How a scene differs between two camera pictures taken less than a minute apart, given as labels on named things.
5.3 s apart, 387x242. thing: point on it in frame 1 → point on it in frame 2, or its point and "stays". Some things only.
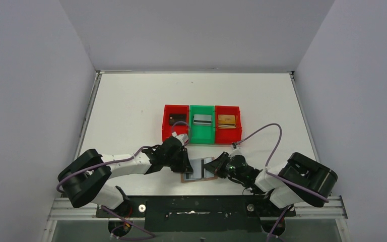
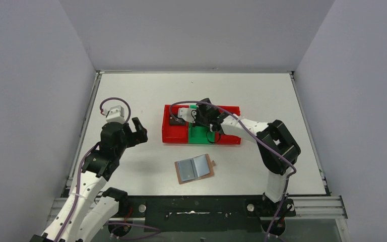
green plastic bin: (201, 125) stays
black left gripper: (183, 161) → (129, 134)
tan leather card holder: (196, 175) stays
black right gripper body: (220, 163) → (197, 116)
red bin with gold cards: (228, 136) stays
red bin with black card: (176, 119) stays
